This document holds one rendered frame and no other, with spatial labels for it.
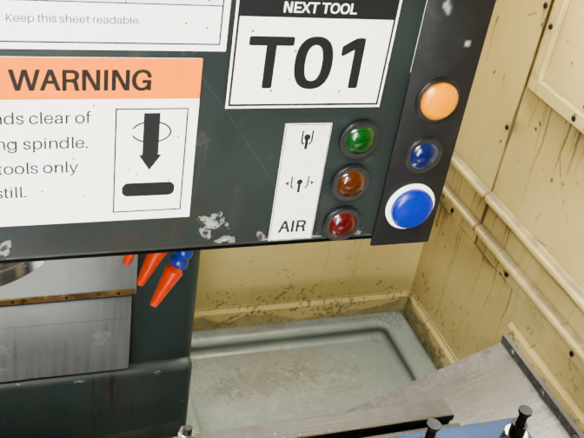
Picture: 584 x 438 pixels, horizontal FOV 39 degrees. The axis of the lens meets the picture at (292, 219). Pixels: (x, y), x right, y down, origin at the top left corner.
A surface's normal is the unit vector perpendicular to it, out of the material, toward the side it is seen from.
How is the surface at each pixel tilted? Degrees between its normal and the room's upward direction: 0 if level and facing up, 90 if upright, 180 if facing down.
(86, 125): 90
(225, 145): 90
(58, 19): 90
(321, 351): 0
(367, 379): 0
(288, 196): 90
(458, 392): 24
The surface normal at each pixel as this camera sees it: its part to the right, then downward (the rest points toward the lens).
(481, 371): -0.26, -0.74
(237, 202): 0.30, 0.55
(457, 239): -0.94, 0.05
